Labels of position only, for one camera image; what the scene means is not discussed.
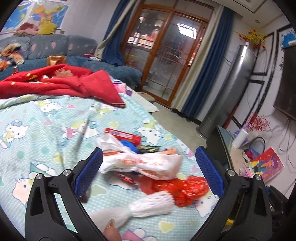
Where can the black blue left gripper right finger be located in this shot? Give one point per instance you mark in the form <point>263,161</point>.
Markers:
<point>242,211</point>

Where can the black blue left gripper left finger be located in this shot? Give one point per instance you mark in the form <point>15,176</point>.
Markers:
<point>44,221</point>

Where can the red plastic bag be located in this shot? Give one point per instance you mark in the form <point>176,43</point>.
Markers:
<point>184,192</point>

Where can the white foam fruit net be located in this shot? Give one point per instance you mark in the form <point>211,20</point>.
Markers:
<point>155,204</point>

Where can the white orange plastic bag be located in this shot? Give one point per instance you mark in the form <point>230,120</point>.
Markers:
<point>163,165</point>

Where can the red cylindrical snack can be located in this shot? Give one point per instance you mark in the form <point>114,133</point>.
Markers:
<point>123,136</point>

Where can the blue plastic glove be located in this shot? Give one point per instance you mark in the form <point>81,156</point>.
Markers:
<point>130,145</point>

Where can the green black snack packet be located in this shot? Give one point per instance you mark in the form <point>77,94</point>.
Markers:
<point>144,149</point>

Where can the left hand thumb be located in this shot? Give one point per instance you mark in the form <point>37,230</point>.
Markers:
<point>111,233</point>

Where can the white paper towel roll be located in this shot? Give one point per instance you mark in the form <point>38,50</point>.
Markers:
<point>239,138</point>

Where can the Hello Kitty bed sheet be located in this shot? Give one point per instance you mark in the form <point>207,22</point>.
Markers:
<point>50,134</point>

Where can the red berry branch decoration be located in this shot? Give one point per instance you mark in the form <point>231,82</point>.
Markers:
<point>256,123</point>

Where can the silver tower air conditioner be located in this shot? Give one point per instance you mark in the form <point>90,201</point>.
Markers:
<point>230,92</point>

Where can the blue right curtain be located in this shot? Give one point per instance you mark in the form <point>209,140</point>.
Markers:
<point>211,66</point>

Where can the blue curtain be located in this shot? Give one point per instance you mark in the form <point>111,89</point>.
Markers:
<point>211,66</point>
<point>112,53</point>

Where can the red blanket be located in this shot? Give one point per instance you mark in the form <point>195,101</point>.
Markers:
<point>63,79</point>

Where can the small white coffee table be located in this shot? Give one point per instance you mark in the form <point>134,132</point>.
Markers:
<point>145,100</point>

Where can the golden gift bag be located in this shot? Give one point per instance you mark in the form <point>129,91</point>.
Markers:
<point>56,60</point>

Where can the blue gray sofa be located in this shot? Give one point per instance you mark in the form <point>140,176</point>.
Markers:
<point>36,49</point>

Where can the yellow flower decoration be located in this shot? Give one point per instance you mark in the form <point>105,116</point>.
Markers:
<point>254,37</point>

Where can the blue left curtain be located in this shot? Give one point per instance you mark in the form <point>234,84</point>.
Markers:
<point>112,53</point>

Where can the wooden glass sliding door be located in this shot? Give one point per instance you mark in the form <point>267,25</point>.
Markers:
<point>162,41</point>

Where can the yellow pillow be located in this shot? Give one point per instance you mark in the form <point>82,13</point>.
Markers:
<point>47,28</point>

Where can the wall map poster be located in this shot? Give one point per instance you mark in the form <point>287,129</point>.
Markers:
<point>37,13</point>

